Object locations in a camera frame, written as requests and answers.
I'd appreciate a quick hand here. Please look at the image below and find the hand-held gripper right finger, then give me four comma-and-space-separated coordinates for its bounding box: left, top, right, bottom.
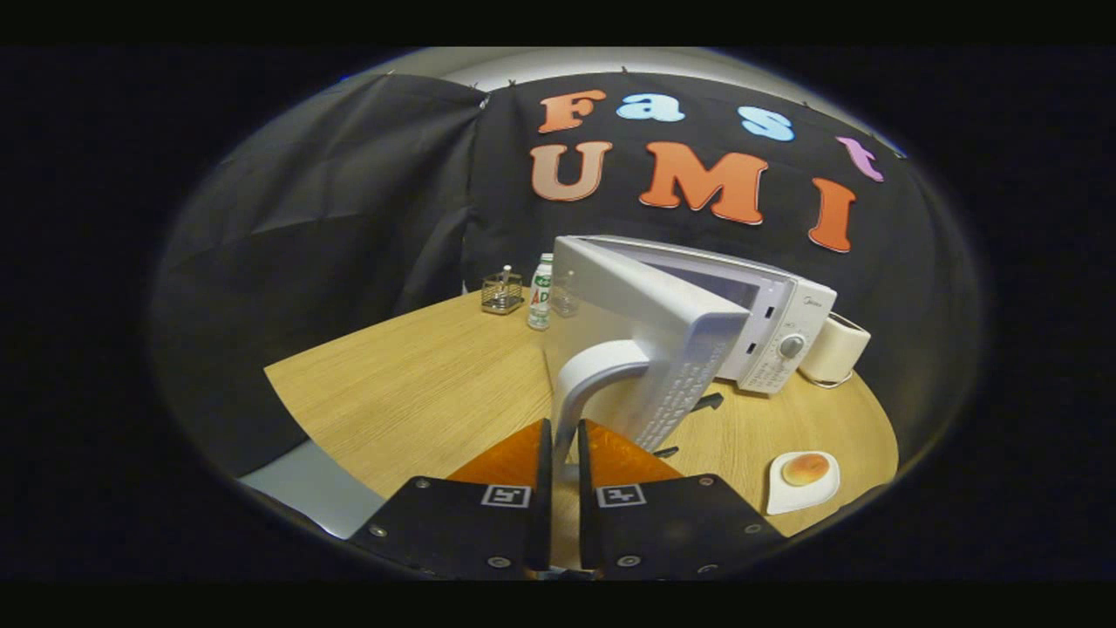
575, 419, 790, 581

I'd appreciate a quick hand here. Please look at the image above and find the cream toaster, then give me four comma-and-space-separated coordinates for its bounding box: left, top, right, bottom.
798, 312, 871, 388

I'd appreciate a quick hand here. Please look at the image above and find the white microwave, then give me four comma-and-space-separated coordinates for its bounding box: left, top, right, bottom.
542, 234, 838, 468

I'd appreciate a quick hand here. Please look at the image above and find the orange sponge doughnut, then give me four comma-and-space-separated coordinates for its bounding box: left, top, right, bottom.
781, 454, 831, 487

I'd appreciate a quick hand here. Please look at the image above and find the white bottle green label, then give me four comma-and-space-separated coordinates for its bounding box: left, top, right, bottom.
527, 253, 555, 331

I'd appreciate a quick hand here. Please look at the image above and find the white plate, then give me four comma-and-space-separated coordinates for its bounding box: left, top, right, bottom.
766, 450, 841, 516

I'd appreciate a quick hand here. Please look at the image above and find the metal wire holder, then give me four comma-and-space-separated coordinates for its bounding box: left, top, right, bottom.
480, 266, 525, 316

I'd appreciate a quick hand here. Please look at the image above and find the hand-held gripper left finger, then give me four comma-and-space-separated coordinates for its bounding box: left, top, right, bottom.
344, 419, 555, 581

